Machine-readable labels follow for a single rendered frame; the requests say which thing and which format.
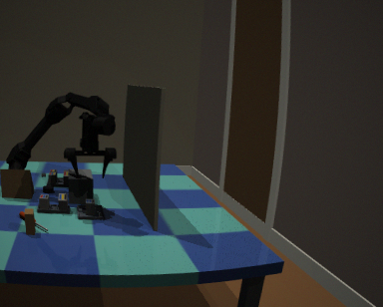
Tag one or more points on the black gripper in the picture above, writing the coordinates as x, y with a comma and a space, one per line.
89, 148

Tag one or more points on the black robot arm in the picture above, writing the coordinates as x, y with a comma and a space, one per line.
102, 123

